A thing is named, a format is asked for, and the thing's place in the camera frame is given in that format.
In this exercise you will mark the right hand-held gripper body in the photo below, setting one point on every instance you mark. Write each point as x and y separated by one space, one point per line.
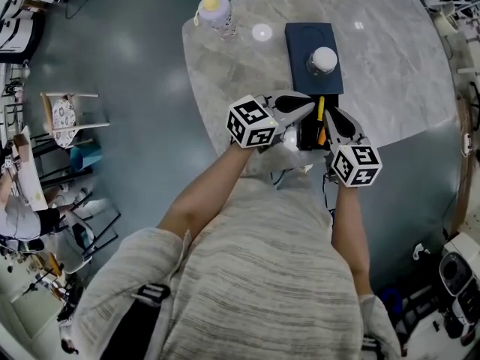
356 163

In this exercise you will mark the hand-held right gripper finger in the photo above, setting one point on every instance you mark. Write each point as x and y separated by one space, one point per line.
332 129
354 126

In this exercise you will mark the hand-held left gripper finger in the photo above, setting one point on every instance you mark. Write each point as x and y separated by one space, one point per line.
302 113
294 99

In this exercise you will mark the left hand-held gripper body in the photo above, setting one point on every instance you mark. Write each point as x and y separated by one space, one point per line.
251 122

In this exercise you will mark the orange marker pen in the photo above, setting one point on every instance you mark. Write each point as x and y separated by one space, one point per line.
321 138

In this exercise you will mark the dark blue box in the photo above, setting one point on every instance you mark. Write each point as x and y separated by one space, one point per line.
300 51

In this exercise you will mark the person's left forearm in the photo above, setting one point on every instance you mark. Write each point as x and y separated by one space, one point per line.
210 189

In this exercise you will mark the person's right forearm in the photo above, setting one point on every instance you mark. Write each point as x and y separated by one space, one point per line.
348 231

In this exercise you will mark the cardboard box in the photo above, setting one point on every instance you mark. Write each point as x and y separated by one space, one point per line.
22 146

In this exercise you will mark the clear glass jar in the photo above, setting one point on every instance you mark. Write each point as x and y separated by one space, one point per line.
324 58

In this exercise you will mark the white power strip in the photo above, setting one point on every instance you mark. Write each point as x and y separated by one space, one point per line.
467 143

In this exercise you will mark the clear bottle with yellow lid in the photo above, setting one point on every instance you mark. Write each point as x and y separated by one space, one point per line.
217 13

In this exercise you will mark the person's grey knit sweater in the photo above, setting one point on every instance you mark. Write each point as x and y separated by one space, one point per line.
262 276

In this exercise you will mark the teal bin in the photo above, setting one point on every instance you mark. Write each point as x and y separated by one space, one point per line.
86 158

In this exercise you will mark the black white striped band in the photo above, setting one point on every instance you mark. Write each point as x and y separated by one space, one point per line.
152 294
370 347

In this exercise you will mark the wooden chair with patterned cushion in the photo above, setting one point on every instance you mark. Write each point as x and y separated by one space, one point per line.
63 120

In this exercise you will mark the white side table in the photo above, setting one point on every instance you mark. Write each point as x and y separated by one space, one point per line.
28 178

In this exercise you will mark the white black machine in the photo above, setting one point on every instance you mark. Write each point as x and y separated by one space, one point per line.
18 32

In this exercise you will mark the black metal chair frame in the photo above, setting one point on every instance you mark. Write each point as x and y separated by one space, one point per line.
93 234

